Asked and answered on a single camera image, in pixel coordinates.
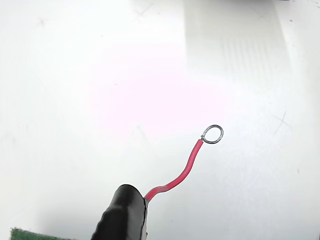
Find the large green scouring sponge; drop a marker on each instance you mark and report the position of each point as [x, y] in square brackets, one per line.
[25, 235]

